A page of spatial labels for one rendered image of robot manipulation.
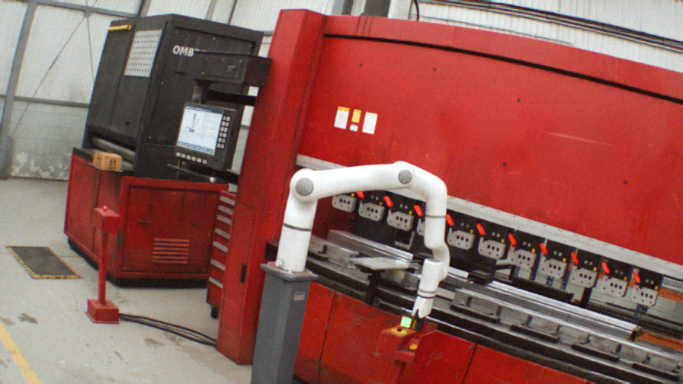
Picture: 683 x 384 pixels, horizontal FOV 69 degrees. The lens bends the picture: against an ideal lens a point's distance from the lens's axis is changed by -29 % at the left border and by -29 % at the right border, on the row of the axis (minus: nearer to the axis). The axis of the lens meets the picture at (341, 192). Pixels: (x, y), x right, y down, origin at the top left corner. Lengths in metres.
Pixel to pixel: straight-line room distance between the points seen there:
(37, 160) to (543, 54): 8.06
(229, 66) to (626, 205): 2.50
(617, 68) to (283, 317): 1.94
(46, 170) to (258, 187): 6.34
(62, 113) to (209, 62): 5.99
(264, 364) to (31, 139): 7.27
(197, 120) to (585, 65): 2.38
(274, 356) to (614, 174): 1.78
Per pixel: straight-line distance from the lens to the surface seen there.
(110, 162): 4.89
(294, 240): 2.80
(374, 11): 3.96
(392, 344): 3.01
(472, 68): 3.35
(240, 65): 3.90
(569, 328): 3.00
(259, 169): 3.98
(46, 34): 9.55
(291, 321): 2.87
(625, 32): 7.49
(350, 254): 3.76
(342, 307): 3.63
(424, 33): 3.55
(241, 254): 4.08
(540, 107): 3.10
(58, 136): 9.84
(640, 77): 2.91
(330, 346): 3.72
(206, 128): 3.97
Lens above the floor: 1.65
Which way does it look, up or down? 6 degrees down
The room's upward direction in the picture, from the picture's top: 12 degrees clockwise
